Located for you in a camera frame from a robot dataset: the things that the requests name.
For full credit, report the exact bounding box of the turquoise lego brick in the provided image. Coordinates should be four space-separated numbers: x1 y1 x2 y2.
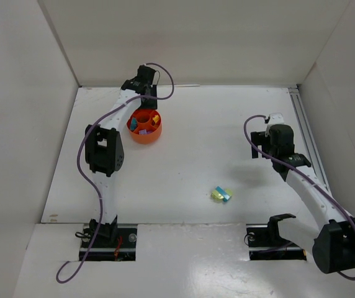
215 186 231 202

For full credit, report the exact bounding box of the pale yellow lego brick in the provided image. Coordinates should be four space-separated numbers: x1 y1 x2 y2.
210 187 233 203

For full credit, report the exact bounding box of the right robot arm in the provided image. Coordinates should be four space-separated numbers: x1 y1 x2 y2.
245 124 355 281

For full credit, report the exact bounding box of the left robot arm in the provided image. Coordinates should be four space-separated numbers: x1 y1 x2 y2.
85 65 156 242

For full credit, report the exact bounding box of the blue lego brick in container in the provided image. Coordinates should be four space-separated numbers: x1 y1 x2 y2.
130 117 138 132

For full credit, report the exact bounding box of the orange round divided container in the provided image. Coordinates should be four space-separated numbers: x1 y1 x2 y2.
127 109 162 145

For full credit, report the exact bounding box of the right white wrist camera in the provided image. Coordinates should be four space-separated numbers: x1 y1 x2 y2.
264 113 285 135

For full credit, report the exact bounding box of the aluminium rail right side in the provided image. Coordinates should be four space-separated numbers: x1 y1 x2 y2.
288 87 330 191

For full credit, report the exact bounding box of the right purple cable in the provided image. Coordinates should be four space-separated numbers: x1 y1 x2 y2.
243 114 355 280

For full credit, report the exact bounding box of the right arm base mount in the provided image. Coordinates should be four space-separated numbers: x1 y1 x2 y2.
244 214 307 261

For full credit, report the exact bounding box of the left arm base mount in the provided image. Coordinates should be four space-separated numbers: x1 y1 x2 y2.
75 219 138 261

